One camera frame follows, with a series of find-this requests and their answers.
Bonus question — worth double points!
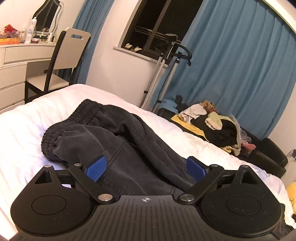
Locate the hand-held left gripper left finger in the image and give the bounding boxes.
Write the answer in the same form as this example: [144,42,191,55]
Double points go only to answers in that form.
[27,155,116,205]

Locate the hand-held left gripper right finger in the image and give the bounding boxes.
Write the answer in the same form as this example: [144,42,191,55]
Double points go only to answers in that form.
[177,156,262,205]

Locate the black pants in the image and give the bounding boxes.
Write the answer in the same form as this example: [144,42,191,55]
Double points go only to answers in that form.
[41,98,199,196]

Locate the pile of mixed clothes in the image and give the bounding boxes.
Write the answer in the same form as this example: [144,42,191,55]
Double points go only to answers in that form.
[171,115,241,156]

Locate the black garment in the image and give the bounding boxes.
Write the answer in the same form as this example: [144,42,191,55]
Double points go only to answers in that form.
[196,115,238,148]

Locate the pale yellow garment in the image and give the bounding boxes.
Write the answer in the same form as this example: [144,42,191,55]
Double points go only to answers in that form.
[205,112,234,130]

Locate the white garment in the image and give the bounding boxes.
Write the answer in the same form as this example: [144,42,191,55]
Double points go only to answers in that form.
[179,103,208,125]

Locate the clear plastic bag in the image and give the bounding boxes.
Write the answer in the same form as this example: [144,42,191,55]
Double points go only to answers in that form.
[239,128,252,143]

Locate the brown garment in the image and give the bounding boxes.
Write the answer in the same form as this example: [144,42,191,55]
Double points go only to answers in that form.
[200,100,219,114]

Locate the blue cloth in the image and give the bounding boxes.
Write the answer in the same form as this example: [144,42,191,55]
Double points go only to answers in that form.
[162,100,177,112]

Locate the black armchair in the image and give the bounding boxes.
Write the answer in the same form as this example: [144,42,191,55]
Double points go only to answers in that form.
[236,126,288,179]

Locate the bed with pastel sheet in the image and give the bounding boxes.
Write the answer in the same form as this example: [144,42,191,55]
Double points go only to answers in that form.
[0,83,296,241]

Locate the wide blue curtain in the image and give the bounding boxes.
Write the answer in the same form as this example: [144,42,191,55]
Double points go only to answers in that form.
[157,0,296,149]

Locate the white dressing table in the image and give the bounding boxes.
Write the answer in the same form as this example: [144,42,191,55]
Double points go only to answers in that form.
[0,42,57,114]

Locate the cloth on windowsill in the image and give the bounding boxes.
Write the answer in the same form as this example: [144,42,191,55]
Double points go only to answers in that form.
[124,43,144,53]

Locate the standing garment steamer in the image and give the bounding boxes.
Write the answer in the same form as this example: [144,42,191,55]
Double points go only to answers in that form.
[140,34,193,112]

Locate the white spray bottle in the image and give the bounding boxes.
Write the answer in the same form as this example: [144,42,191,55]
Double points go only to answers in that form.
[25,17,37,44]

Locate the narrow blue curtain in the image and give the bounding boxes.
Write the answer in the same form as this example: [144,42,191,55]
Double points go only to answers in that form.
[58,0,115,85]

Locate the orange tray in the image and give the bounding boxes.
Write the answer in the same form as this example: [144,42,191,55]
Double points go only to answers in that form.
[0,37,21,46]

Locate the dark framed window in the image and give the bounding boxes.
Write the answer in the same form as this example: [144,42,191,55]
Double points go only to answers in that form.
[113,0,204,63]

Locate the wavy framed mirror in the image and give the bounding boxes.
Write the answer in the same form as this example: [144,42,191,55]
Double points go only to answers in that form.
[35,0,64,32]

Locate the red packet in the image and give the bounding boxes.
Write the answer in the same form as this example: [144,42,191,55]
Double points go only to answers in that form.
[3,24,18,35]

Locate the beige chair with dark frame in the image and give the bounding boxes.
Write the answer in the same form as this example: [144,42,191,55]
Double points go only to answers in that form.
[24,28,91,104]

